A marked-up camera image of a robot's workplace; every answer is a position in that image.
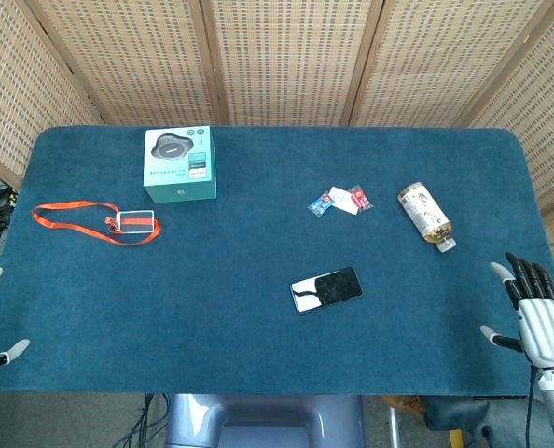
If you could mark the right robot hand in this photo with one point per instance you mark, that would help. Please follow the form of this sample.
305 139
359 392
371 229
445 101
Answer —
540 326

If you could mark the light blue smartphone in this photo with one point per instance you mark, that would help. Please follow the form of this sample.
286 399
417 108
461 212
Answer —
328 289

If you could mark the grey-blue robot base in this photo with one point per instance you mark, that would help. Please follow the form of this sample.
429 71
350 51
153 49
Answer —
263 422

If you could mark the dark teal cloth heap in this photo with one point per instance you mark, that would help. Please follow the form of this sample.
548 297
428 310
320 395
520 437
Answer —
482 420

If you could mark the orange crumpled bag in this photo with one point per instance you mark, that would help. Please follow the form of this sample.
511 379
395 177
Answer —
405 404

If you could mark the clear badge card holder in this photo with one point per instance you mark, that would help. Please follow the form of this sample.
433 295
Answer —
134 221

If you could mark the tea drink plastic bottle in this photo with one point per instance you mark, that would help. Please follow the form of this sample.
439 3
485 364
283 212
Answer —
424 212

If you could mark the red snack packet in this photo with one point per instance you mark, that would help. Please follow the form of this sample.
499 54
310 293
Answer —
361 197

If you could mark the teal speaker product box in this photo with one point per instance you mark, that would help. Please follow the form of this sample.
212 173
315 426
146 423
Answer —
179 163

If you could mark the blue table mat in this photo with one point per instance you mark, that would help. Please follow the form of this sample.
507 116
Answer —
211 317

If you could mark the white paper packet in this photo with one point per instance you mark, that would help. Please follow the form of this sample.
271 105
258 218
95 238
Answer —
344 201

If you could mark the blue snack packet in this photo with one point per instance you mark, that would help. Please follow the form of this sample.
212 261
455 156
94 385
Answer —
320 202

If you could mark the woven wooden folding screen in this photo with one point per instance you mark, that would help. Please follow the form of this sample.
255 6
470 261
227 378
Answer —
286 60

